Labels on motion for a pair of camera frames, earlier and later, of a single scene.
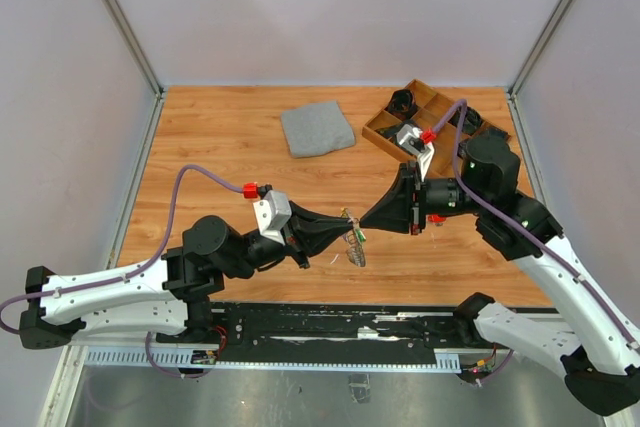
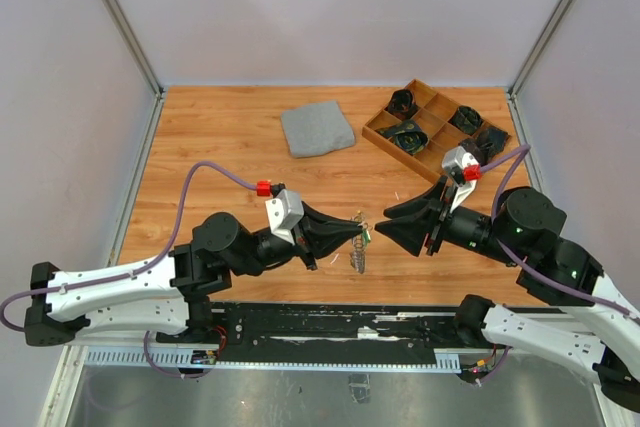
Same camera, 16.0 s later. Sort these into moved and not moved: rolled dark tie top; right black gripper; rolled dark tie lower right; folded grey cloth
Moved: right black gripper
Not moved: rolled dark tie top; rolled dark tie lower right; folded grey cloth
